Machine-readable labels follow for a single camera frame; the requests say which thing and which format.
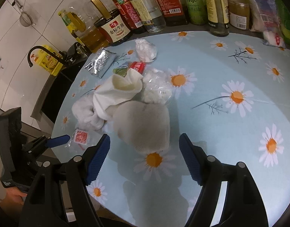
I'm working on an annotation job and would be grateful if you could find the clear bottle yellow label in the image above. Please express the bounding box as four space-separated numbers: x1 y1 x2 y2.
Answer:
125 0 166 33

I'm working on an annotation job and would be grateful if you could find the white tissue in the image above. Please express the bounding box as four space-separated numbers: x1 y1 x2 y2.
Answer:
93 68 144 121

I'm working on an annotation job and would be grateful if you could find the small yellow oil bottle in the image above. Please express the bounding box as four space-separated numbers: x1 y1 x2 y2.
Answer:
58 8 77 39

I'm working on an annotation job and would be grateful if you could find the green plastic bag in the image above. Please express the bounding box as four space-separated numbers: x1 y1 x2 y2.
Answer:
274 0 290 50

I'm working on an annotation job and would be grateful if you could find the fluffy white cloth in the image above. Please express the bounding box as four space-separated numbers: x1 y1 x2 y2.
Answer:
71 95 107 130

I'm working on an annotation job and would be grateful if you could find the glass bottle pale yellow label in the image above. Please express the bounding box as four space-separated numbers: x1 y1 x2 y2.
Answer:
203 0 231 36

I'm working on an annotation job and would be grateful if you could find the person's left hand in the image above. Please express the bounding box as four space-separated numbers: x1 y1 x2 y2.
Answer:
3 187 28 205

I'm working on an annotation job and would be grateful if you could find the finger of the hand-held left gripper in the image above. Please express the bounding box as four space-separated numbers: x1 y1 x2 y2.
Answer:
22 134 71 155

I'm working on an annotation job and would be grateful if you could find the large grey paper towel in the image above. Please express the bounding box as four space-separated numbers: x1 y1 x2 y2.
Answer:
113 100 171 155

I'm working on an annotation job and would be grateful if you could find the blue daisy print tablecloth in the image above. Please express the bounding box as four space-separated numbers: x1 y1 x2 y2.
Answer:
51 30 290 227

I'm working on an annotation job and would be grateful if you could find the large clear cooking oil bottle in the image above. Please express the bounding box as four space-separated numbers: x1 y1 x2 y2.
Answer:
73 0 112 52

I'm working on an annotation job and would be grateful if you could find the metal strainer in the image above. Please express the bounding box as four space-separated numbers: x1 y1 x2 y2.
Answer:
18 11 36 26

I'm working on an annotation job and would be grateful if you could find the red green snack wrapper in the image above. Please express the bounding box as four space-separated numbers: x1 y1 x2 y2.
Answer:
113 61 146 77

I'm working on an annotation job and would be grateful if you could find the dark soy sauce jug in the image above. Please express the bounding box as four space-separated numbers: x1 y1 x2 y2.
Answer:
89 0 133 46

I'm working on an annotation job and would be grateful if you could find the white crumpled plastic wrap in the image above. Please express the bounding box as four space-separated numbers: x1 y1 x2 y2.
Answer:
135 38 158 62

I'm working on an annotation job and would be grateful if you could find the green label bottle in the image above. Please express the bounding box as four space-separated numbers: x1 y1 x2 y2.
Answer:
180 0 208 25

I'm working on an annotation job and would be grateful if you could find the dark sink basin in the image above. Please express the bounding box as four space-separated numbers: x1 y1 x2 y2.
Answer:
31 70 75 123

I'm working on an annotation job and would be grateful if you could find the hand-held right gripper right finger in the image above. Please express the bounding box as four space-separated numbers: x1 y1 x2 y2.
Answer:
179 133 281 227

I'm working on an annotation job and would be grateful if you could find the black sink fixture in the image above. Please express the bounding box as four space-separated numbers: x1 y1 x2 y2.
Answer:
64 42 88 64

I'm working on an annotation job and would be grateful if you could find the silver foil packet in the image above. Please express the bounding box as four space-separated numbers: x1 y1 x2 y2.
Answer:
84 50 117 78

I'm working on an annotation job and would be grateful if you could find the dark bottle red black label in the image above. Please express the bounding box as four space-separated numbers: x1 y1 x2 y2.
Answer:
150 0 189 26

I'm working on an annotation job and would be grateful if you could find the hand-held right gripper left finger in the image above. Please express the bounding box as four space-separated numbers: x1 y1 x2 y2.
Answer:
18 134 111 227

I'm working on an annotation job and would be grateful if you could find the small glass jar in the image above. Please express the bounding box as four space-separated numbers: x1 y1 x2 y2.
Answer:
228 0 251 30

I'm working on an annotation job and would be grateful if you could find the black faucet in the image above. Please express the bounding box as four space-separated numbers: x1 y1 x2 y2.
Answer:
27 45 67 68

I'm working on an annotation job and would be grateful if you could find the small red white sachet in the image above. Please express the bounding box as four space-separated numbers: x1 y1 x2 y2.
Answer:
69 128 90 147

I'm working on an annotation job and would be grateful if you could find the clear plastic bag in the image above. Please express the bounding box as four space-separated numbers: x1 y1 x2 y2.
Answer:
141 67 172 104

